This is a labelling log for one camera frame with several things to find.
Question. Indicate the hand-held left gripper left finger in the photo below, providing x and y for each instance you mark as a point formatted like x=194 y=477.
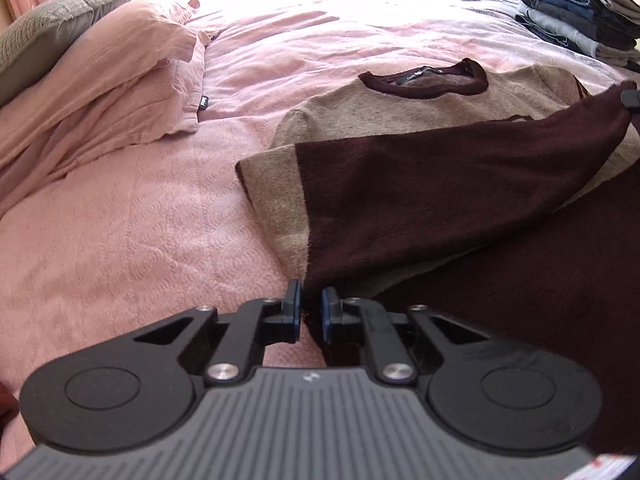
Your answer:
x=295 y=310

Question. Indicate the pink bedspread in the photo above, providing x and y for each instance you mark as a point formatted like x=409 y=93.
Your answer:
x=150 y=240

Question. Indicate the grey pillow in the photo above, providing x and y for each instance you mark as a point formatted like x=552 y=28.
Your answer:
x=45 y=25

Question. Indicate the grey and brown sweater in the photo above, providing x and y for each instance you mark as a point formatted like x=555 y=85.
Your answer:
x=400 y=185

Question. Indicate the pink folded duvet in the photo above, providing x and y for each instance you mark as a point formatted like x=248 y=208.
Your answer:
x=110 y=85

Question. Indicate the stack of folded clothes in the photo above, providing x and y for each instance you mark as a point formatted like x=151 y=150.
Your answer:
x=580 y=10

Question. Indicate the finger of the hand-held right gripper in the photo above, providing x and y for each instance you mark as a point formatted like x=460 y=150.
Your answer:
x=632 y=97

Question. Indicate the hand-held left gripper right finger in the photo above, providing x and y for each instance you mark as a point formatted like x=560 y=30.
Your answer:
x=327 y=315

